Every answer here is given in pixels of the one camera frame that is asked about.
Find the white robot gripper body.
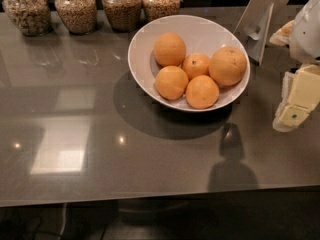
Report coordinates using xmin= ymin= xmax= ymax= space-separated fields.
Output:
xmin=289 ymin=0 xmax=320 ymax=64

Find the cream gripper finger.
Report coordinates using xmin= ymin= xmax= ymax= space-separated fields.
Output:
xmin=269 ymin=20 xmax=294 ymax=46

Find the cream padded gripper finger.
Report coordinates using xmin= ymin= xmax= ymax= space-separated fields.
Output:
xmin=273 ymin=64 xmax=320 ymax=132

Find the large right orange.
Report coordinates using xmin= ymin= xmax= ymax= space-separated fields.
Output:
xmin=208 ymin=46 xmax=247 ymax=87

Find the white ceramic bowl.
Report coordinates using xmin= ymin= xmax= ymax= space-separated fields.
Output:
xmin=128 ymin=15 xmax=250 ymax=113

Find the small middle orange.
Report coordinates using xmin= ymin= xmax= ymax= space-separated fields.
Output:
xmin=181 ymin=53 xmax=210 ymax=80

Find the orange bottom middle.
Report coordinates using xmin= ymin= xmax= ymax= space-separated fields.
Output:
xmin=186 ymin=75 xmax=220 ymax=109

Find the orange top left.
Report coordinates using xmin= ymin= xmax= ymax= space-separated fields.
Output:
xmin=153 ymin=32 xmax=186 ymax=67

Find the orange bottom left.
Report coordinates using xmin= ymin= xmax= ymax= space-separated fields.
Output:
xmin=155 ymin=66 xmax=189 ymax=100

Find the glass grain jar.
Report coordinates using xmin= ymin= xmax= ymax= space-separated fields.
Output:
xmin=102 ymin=0 xmax=142 ymax=32
xmin=142 ymin=0 xmax=182 ymax=22
xmin=54 ymin=0 xmax=97 ymax=35
xmin=2 ymin=0 xmax=51 ymax=37

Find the glass grain jar far left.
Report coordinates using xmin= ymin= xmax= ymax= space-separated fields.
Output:
xmin=2 ymin=0 xmax=51 ymax=37

